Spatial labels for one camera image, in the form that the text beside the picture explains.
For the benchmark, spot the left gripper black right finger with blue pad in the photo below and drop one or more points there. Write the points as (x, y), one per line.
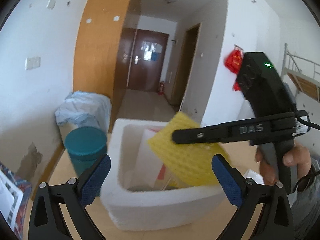
(275, 220)

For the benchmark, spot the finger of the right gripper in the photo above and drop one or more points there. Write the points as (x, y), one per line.
(208, 134)

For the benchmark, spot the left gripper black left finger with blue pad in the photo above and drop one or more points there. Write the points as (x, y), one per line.
(46, 219)

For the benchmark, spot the yellow foam net sleeve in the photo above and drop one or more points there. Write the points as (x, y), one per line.
(189, 163)

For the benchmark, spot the red white printed plastic bag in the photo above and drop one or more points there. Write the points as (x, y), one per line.
(150, 173)

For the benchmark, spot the grey sleeve forearm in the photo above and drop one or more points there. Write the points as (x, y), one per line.
(305, 211)

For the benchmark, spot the right hand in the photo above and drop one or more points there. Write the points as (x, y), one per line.
(298, 156)

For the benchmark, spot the white tissue sheet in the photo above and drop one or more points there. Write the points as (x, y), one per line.
(255, 176)

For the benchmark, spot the white printed paper sheets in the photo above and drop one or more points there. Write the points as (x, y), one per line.
(11, 197)

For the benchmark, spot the red fire extinguisher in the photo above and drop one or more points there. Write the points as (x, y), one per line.
(161, 88)

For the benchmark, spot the teal cylindrical canister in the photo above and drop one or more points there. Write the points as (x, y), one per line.
(84, 146)

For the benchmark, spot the white foam box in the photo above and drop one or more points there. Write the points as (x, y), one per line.
(136, 192)

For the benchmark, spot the dark brown entrance door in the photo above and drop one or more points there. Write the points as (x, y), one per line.
(147, 63)

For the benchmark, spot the light blue crumpled sheet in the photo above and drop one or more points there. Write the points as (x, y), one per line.
(85, 109)

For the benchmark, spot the wooden wardrobe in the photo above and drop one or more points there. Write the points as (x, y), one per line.
(103, 48)

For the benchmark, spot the metal bunk bed frame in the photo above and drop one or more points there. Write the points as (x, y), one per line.
(302, 73)

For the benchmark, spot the side doorway frame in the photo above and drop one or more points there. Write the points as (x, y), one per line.
(185, 64)

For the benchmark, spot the white wall socket pair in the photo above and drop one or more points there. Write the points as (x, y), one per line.
(32, 63)

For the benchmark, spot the white wall switch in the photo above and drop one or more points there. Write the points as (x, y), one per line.
(51, 4)

